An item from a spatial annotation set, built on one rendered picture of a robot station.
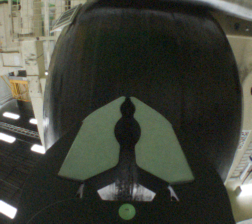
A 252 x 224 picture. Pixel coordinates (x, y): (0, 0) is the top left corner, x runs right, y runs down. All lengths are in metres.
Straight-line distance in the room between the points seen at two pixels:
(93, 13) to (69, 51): 0.06
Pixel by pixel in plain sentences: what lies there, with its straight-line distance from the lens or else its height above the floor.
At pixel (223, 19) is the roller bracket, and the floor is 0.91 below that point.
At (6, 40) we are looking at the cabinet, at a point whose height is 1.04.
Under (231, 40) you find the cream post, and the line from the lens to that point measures 0.45.
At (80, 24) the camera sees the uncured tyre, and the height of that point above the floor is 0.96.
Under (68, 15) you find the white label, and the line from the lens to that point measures 0.25.
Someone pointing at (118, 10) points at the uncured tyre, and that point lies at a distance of 0.22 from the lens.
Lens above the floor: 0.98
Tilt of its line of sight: 23 degrees up
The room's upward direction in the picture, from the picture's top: 177 degrees counter-clockwise
